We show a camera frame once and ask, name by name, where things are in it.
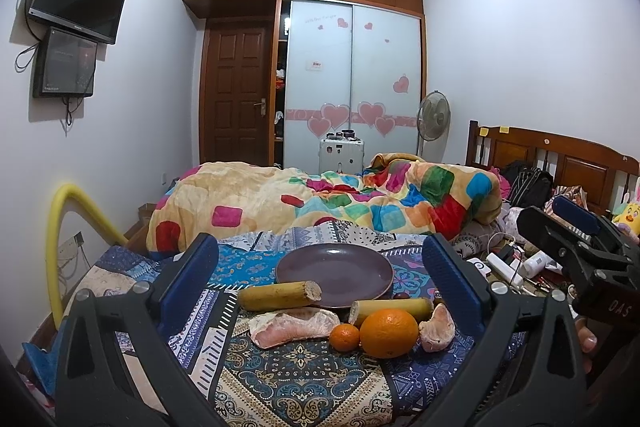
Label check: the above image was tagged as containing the small peeled pomelo segment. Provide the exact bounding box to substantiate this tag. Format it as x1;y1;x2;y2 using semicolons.
419;303;456;352

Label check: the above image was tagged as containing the banana half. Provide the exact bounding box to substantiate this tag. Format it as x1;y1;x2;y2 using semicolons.
347;298;434;326
238;281;322;312

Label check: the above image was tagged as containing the large orange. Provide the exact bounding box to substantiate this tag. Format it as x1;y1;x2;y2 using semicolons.
360;309;419;359

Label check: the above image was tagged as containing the large peeled pomelo segment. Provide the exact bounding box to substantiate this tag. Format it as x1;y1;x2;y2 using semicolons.
248;307;341;349

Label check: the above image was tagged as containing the small mandarin orange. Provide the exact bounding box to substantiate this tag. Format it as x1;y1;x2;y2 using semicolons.
329;324;360;352

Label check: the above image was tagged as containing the person right hand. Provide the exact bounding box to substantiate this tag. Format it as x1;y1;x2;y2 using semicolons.
575;317;598;374

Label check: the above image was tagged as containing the yellow plush toy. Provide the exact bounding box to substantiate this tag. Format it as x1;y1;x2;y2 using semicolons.
613;202;640;241

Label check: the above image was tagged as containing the wooden headboard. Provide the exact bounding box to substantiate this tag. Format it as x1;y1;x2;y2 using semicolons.
465;120;639;215

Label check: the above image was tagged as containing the white bottle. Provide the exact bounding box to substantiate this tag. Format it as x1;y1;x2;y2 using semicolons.
520;251;555;279

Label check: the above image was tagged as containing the black backpack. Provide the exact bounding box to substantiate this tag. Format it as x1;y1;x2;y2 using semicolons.
501;160;554;209

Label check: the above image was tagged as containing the yellow foam tube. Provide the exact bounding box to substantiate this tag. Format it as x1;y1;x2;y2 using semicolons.
44;183;128;329

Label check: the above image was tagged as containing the standing electric fan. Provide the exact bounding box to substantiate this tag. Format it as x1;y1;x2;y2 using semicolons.
416;90;451;155

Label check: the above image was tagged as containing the blue patterned bed sheet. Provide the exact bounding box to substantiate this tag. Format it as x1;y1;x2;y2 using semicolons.
22;221;526;427

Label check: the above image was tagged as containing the colourful patchwork duvet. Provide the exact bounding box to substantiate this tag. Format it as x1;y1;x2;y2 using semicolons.
146;153;502;256

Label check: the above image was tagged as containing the dark purple plate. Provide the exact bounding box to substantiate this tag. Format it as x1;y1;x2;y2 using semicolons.
274;244;394;309

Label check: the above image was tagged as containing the wardrobe with heart stickers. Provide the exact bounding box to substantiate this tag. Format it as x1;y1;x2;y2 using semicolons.
183;0;425;173

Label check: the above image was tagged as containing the brown wooden door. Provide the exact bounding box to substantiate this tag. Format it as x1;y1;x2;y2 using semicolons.
198;17;272;166

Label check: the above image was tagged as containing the wall power socket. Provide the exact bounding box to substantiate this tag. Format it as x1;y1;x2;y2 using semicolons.
58;232;84;267

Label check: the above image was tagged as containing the small wall monitor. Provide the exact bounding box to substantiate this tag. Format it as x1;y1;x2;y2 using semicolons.
32;27;98;98

